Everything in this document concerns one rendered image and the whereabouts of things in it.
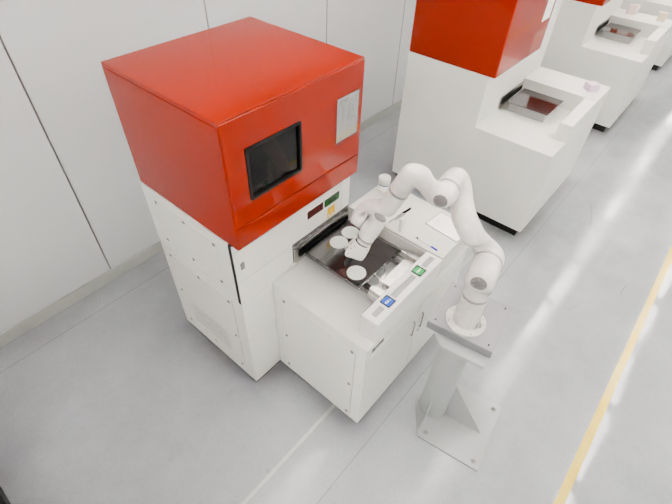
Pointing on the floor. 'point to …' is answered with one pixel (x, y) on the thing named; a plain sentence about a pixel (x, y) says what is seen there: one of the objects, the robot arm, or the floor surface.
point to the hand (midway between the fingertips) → (347, 261)
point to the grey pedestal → (455, 406)
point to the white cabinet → (338, 345)
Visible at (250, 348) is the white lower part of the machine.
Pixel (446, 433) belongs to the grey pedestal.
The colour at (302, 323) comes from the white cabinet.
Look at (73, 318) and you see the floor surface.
